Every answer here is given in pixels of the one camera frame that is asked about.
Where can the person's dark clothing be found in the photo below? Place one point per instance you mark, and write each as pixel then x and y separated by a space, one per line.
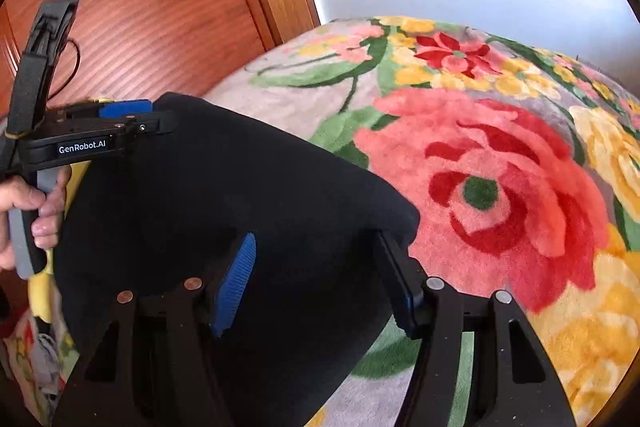
pixel 5 307

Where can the yellow cloth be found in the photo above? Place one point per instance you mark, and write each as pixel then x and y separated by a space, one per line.
pixel 40 292

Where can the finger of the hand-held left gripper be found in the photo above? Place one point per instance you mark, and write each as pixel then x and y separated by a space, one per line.
pixel 125 108
pixel 155 122

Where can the person's left hand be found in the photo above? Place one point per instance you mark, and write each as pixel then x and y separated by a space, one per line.
pixel 20 192

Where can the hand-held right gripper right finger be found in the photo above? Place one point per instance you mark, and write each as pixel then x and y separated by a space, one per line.
pixel 400 287

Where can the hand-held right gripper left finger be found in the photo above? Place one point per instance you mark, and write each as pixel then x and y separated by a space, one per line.
pixel 235 282

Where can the floral blanket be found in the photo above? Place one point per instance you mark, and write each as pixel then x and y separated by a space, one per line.
pixel 500 157

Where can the black pants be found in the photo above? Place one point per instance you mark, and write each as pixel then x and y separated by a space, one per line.
pixel 225 187

